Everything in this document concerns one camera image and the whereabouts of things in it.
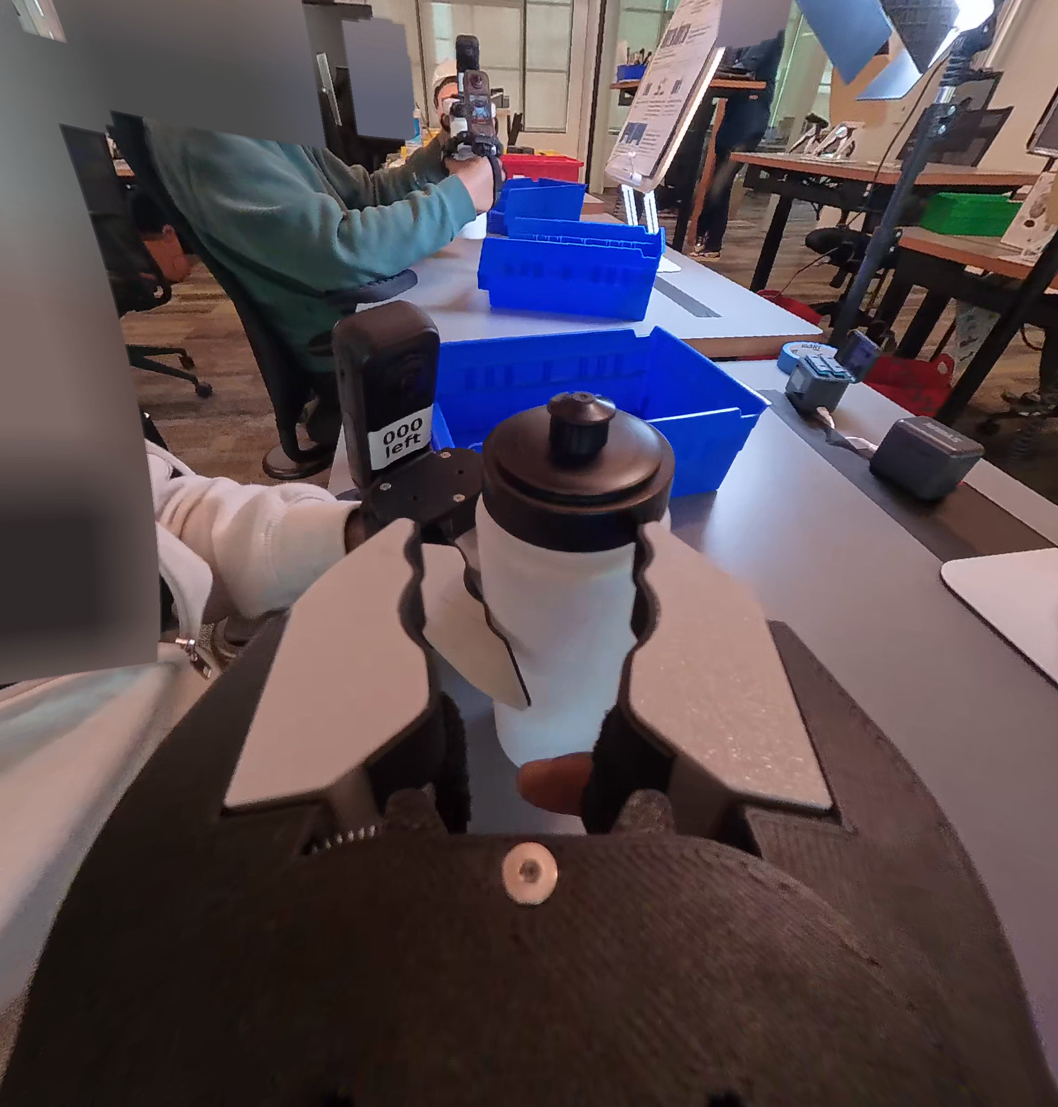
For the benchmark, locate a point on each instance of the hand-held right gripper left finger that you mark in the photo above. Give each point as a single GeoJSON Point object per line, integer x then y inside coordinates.
{"type": "Point", "coordinates": [338, 683]}

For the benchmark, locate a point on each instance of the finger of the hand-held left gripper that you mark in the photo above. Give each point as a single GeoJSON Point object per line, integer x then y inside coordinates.
{"type": "Point", "coordinates": [468, 631]}

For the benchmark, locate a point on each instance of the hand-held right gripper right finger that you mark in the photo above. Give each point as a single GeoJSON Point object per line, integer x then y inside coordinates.
{"type": "Point", "coordinates": [719, 692]}

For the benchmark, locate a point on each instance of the white plastic bottle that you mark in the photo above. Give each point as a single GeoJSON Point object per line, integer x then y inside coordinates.
{"type": "Point", "coordinates": [563, 623]}

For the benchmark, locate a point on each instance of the black bottle lid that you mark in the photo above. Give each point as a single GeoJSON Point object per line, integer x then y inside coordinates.
{"type": "Point", "coordinates": [581, 484]}

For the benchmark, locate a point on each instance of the blue plastic bin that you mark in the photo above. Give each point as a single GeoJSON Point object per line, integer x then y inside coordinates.
{"type": "Point", "coordinates": [542, 203]}
{"type": "Point", "coordinates": [693, 441]}
{"type": "Point", "coordinates": [572, 277]}

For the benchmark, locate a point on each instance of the another person's forearm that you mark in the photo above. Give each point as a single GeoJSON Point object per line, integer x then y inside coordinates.
{"type": "Point", "coordinates": [408, 207]}

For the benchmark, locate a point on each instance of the person's left forearm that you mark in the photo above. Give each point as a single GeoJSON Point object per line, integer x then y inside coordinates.
{"type": "Point", "coordinates": [252, 536]}

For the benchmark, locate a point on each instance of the person's right hand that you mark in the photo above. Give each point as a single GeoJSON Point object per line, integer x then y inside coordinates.
{"type": "Point", "coordinates": [555, 783]}

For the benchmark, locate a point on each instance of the black office chair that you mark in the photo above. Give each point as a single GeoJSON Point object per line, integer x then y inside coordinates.
{"type": "Point", "coordinates": [269, 363]}
{"type": "Point", "coordinates": [844, 246]}
{"type": "Point", "coordinates": [122, 259]}

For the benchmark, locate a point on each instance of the red plastic bin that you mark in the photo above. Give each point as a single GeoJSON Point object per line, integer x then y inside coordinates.
{"type": "Point", "coordinates": [542, 166]}

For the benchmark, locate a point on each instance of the dark grey box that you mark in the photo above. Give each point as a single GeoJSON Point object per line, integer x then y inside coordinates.
{"type": "Point", "coordinates": [926, 463]}

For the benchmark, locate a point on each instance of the grey battery charger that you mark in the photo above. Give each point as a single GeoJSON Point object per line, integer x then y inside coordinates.
{"type": "Point", "coordinates": [818, 385]}

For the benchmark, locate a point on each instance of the blue tape roll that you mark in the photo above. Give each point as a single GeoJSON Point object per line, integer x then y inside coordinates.
{"type": "Point", "coordinates": [805, 356]}

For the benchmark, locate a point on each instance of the red bag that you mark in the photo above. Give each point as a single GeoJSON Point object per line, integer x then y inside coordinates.
{"type": "Point", "coordinates": [914, 385]}

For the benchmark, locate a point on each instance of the printed instruction sheet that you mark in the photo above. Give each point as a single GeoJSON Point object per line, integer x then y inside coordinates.
{"type": "Point", "coordinates": [667, 86]}

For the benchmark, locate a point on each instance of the wooden desk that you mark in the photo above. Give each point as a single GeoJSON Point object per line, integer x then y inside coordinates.
{"type": "Point", "coordinates": [996, 251]}
{"type": "Point", "coordinates": [840, 164]}

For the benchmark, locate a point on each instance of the black light stand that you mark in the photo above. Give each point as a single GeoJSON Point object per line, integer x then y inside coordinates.
{"type": "Point", "coordinates": [909, 190]}

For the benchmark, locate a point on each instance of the green crate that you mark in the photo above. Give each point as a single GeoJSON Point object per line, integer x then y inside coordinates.
{"type": "Point", "coordinates": [970, 214]}

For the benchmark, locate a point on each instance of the white printed box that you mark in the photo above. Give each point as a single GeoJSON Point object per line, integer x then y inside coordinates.
{"type": "Point", "coordinates": [1032, 216]}

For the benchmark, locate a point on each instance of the white light panel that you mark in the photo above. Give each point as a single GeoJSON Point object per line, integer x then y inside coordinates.
{"type": "Point", "coordinates": [875, 34]}

